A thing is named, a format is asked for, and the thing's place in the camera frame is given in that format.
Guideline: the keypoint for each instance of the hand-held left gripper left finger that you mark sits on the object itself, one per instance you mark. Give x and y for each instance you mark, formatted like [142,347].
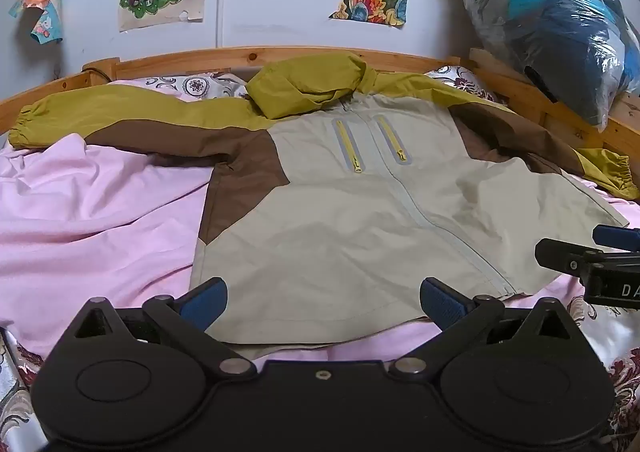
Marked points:
[206,304]

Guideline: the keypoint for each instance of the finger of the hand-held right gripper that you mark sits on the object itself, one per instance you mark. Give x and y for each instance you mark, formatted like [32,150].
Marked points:
[615,237]
[560,254]

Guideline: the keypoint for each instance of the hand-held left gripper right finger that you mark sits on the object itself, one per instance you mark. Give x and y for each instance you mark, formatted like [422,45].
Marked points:
[442,304]

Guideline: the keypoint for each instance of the beige brown olive hooded jacket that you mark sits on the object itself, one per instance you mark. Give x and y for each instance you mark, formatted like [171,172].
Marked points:
[350,212]

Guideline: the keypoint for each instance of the clear plastic bag of clothes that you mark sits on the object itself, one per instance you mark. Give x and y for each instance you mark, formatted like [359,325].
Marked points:
[550,31]

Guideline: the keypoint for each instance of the pink bed sheet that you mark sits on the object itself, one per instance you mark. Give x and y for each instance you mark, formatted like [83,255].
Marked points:
[100,212]

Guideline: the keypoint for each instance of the floral patterned quilt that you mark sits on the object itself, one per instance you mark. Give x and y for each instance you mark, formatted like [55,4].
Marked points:
[197,85]

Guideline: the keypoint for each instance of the wooden bed frame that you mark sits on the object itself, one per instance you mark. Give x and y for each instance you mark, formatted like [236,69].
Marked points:
[200,56]

